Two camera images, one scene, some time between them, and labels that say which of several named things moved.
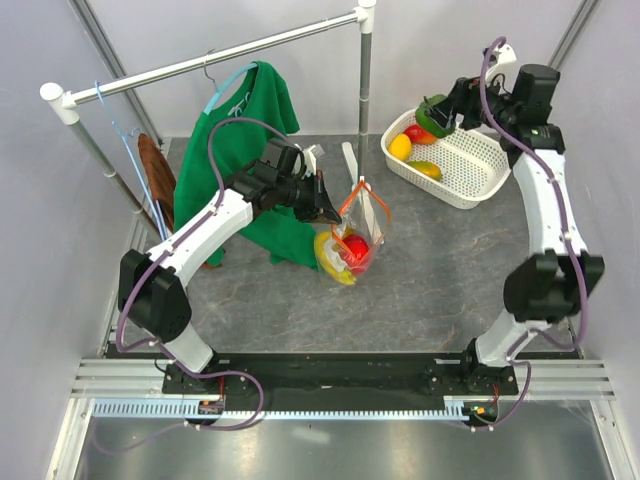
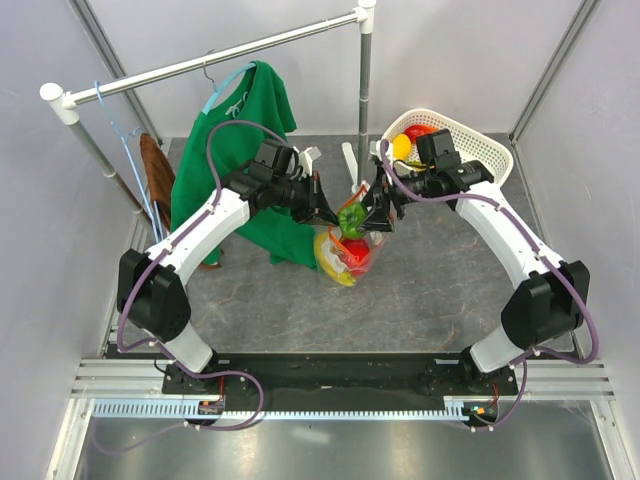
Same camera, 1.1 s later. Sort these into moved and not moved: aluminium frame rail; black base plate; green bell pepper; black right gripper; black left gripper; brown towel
Moved: black right gripper; green bell pepper
Not moved: black left gripper; aluminium frame rail; brown towel; black base plate
